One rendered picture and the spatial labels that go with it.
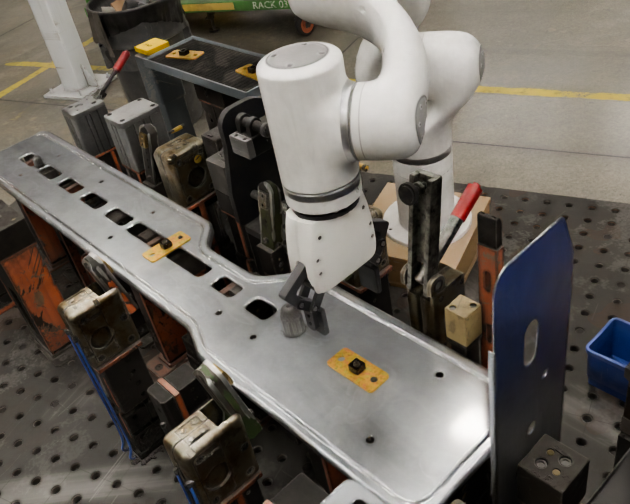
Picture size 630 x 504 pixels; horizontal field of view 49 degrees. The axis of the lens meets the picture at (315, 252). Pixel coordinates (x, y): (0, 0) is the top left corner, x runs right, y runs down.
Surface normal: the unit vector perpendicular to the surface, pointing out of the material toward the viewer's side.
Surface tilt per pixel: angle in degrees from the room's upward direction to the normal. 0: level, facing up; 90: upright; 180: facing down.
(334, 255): 92
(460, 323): 90
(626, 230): 0
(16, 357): 0
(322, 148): 94
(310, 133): 88
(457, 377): 0
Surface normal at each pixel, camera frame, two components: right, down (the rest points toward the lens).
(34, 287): 0.68, 0.35
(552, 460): -0.17, -0.78
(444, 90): -0.32, 0.72
